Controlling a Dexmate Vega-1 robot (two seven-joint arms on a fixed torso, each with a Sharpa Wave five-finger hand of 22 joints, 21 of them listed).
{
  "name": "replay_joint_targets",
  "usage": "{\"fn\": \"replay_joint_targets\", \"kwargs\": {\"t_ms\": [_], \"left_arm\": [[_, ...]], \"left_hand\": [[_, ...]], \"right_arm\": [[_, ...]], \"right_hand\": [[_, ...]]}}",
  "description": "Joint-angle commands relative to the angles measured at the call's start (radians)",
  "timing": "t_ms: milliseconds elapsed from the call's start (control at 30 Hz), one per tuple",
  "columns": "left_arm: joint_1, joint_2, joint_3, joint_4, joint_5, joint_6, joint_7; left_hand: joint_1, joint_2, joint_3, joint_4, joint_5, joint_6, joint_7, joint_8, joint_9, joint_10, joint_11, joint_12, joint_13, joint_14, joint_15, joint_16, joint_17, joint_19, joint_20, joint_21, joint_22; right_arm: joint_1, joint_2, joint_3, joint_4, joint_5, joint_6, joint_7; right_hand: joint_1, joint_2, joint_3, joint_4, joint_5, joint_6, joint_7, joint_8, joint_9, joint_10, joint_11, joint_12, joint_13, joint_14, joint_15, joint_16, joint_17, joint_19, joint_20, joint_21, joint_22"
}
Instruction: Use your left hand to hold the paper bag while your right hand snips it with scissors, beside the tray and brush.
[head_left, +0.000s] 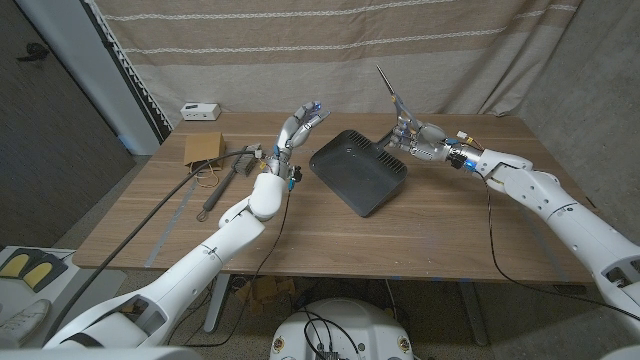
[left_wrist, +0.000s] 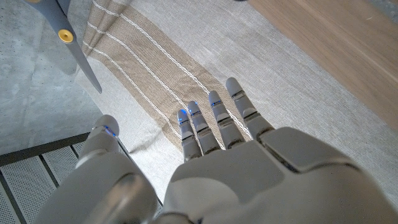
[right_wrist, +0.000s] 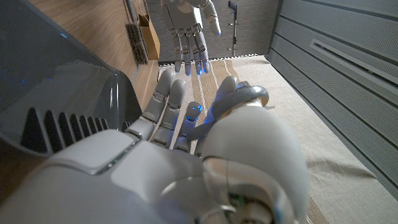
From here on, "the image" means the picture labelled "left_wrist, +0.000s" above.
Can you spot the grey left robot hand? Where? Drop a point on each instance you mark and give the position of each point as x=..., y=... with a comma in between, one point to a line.
x=248, y=180

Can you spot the beige striped curtain backdrop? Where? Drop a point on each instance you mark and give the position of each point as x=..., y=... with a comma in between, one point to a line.
x=217, y=77

